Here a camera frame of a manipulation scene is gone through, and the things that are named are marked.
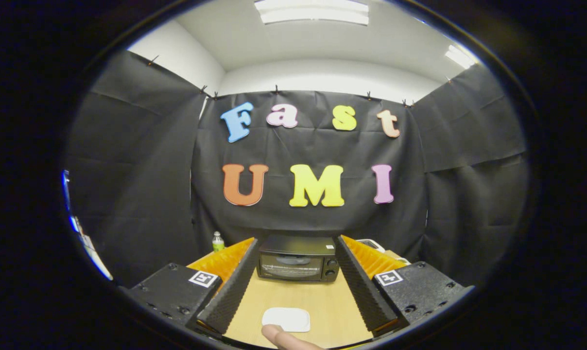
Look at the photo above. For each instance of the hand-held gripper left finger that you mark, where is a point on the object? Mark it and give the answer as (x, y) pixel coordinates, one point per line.
(233, 291)

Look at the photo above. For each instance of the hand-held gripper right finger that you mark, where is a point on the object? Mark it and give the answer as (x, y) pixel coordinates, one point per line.
(361, 291)

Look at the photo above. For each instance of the black toaster oven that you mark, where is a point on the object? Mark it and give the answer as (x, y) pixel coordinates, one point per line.
(298, 245)

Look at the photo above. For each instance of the white pop-up toaster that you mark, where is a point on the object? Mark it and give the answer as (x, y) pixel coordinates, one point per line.
(371, 243)

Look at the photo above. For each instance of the green label drink bottle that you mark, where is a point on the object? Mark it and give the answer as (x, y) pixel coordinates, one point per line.
(218, 243)

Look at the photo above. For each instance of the white square plate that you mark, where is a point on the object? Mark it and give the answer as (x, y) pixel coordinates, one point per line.
(288, 318)

